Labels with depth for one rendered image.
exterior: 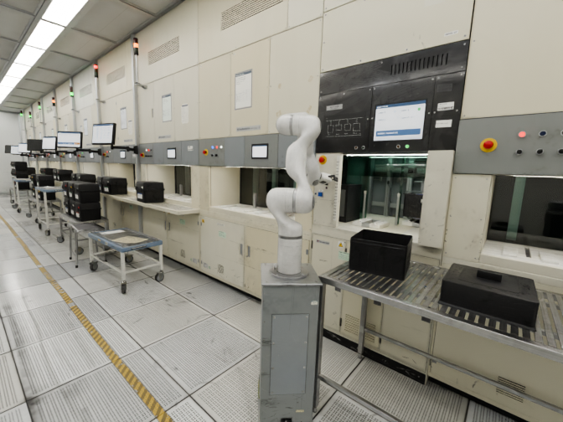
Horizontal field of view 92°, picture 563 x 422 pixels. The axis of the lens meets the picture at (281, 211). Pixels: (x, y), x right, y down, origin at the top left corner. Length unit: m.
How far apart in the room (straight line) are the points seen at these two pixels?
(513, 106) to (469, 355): 1.30
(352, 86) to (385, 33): 0.33
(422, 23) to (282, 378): 1.99
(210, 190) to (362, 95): 1.82
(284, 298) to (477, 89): 1.41
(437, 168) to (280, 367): 1.30
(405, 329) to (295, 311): 0.88
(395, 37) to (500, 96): 0.66
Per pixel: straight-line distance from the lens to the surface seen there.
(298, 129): 1.40
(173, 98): 3.67
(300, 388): 1.59
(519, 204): 2.18
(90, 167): 7.21
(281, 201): 1.27
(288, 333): 1.40
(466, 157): 1.73
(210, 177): 3.02
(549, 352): 1.23
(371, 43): 2.05
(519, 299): 1.28
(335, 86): 2.08
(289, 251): 1.31
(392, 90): 1.90
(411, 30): 1.97
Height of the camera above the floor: 1.27
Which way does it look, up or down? 9 degrees down
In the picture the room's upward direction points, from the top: 2 degrees clockwise
